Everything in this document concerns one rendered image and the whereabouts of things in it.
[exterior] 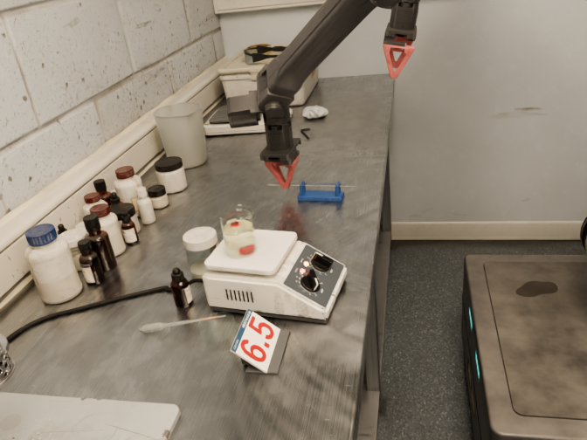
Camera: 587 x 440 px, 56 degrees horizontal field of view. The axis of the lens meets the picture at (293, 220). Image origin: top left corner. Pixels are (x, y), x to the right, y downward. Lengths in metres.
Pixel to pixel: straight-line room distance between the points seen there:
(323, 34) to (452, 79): 1.38
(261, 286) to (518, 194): 1.78
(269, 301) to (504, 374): 0.67
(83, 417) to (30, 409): 0.08
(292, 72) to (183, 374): 0.55
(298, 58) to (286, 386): 0.54
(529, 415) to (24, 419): 0.93
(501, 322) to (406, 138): 1.08
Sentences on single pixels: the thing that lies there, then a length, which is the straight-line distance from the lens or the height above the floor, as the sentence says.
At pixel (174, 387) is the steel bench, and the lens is 0.79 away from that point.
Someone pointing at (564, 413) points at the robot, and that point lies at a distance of 1.29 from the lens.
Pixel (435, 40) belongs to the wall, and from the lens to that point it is 2.23.
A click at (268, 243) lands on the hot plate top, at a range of 0.88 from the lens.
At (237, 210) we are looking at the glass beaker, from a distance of 0.87.
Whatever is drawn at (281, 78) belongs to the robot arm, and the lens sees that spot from 1.02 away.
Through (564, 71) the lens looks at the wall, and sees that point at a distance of 2.33.
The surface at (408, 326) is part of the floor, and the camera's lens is 2.02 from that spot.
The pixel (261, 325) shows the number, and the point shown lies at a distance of 0.82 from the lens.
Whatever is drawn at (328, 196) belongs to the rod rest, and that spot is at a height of 0.76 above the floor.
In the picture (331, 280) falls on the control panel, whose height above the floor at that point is 0.78.
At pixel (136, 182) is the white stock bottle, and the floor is 0.83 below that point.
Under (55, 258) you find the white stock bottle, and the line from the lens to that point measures 1.00.
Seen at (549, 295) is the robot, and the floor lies 0.36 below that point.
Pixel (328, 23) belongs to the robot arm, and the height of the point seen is 1.14.
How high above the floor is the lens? 1.27
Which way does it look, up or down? 27 degrees down
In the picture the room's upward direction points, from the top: 7 degrees counter-clockwise
